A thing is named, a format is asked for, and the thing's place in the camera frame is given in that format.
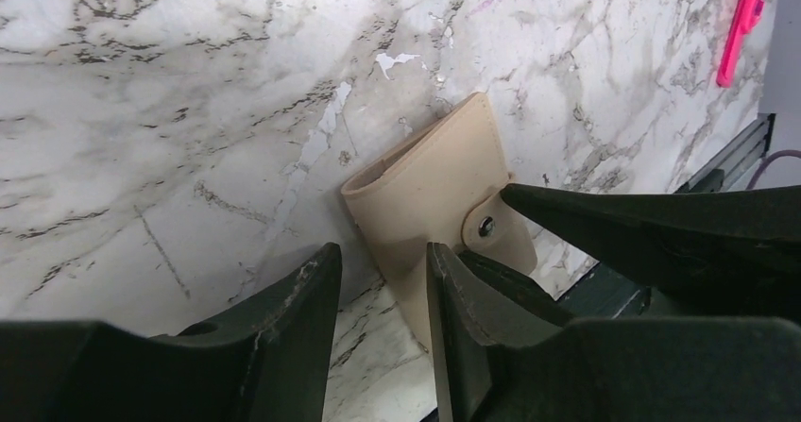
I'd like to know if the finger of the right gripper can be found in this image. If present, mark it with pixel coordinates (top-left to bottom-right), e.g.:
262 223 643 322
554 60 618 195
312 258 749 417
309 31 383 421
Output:
501 183 800 323

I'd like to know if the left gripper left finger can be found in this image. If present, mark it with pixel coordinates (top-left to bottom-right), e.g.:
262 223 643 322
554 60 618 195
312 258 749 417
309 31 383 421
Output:
1 243 342 421

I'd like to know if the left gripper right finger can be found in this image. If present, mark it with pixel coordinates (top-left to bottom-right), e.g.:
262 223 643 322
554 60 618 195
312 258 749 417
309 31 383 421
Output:
426 243 800 421

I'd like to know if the beige card holder wallet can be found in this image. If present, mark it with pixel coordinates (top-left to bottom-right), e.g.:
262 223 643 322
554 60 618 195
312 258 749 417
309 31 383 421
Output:
341 93 537 350

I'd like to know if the pink marker pen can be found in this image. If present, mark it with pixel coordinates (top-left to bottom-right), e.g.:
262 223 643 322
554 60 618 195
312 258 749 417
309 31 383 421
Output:
716 0 766 88

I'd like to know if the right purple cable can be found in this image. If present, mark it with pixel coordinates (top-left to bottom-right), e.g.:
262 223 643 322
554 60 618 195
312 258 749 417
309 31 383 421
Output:
744 148 801 190

